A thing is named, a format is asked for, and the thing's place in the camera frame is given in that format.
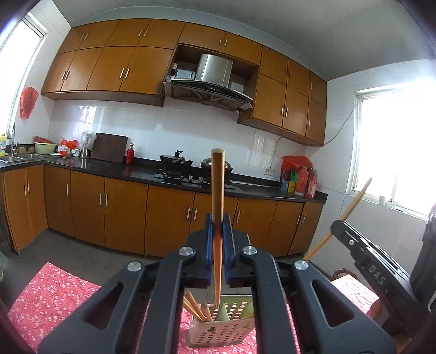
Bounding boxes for green plastic basin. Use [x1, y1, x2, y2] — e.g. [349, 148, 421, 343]
[33, 142, 58, 155]

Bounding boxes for large bright window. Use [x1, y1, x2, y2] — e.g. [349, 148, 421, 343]
[347, 87, 436, 218]

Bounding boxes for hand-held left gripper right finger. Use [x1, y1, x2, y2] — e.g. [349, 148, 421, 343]
[221, 213, 397, 354]

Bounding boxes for hanging red plastic bag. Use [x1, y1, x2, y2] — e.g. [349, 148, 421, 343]
[19, 87, 38, 120]

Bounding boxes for red wooden chair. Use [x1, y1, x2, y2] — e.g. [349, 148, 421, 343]
[330, 268, 355, 281]

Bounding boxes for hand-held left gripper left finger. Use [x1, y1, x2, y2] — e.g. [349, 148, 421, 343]
[37, 213, 219, 354]

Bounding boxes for wooden base cabinets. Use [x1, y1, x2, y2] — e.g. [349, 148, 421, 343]
[2, 163, 324, 259]

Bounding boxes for window beside sink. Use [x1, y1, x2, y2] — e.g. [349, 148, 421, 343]
[0, 10, 50, 137]

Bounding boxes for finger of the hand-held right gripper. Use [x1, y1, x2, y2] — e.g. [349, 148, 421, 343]
[331, 219, 423, 311]

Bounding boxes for white socket cable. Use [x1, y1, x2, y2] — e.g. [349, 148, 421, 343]
[269, 136, 283, 169]

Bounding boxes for red and white plastic bag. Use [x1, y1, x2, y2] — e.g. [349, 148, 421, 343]
[57, 139, 80, 158]

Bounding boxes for clear plastic bag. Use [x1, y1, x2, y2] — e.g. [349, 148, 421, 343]
[79, 130, 98, 159]

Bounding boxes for red plastic bag on bottles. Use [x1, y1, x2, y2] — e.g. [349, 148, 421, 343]
[281, 155, 313, 172]

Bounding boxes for wooden wall cabinets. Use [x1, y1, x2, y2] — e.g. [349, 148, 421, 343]
[41, 19, 328, 147]

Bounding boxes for dark wooden cutting board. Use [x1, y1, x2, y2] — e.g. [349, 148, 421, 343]
[90, 133, 129, 163]

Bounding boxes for black gas stove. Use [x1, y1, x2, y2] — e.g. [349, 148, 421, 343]
[154, 170, 236, 190]

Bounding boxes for perforated grey chopstick holder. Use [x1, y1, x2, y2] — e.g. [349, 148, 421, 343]
[186, 294, 256, 348]

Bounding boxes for large red bottle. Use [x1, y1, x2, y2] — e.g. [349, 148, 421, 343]
[295, 166, 309, 196]

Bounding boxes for steel wok with lid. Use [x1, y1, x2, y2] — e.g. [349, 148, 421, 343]
[200, 157, 234, 174]

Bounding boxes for thin wall cable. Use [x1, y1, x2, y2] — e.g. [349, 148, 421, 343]
[322, 102, 360, 145]

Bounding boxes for black kitchen countertop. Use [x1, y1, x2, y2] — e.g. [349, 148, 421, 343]
[0, 155, 328, 204]

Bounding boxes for red floral tablecloth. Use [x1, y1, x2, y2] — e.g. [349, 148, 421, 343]
[7, 262, 380, 354]

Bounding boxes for slim red bottle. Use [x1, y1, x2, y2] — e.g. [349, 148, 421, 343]
[307, 167, 317, 200]

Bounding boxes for black wok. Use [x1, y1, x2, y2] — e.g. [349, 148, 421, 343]
[159, 150, 194, 171]

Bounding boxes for steel range hood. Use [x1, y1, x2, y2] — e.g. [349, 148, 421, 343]
[163, 53, 254, 112]

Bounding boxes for steel sink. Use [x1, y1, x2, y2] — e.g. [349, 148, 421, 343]
[0, 153, 46, 164]

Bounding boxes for green and yellow boxes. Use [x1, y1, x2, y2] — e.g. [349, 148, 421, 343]
[281, 172, 296, 193]

